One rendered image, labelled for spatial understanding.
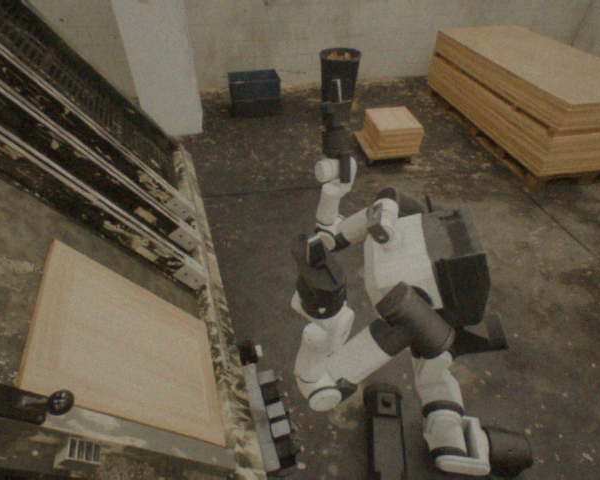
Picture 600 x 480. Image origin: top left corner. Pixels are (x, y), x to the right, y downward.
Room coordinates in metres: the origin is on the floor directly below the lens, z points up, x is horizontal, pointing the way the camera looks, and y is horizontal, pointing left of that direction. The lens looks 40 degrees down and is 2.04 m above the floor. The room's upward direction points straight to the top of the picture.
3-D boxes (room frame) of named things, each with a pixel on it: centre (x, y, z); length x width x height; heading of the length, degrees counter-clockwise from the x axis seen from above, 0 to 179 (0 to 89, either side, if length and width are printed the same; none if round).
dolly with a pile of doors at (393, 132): (3.85, -0.88, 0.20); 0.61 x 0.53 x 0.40; 9
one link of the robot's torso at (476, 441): (0.76, -0.67, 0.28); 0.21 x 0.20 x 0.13; 83
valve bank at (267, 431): (0.70, 0.11, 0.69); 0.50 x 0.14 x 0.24; 18
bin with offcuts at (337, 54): (5.09, -0.49, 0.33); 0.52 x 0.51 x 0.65; 9
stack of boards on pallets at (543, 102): (4.41, -2.42, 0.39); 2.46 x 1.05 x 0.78; 9
